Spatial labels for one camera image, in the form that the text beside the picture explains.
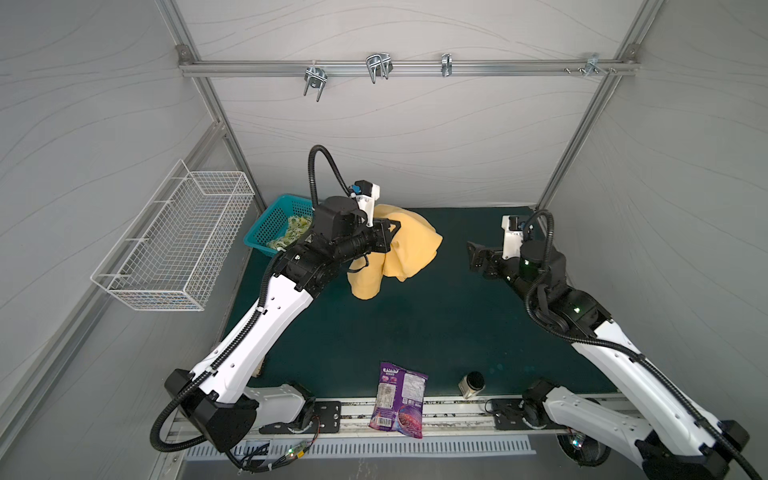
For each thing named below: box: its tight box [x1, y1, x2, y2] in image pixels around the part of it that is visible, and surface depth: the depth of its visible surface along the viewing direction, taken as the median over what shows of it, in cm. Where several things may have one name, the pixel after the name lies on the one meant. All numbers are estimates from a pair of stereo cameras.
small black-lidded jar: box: [458, 371, 486, 399], surface depth 72 cm
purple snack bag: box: [369, 362, 428, 439], surface depth 76 cm
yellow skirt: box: [347, 204, 444, 300], surface depth 69 cm
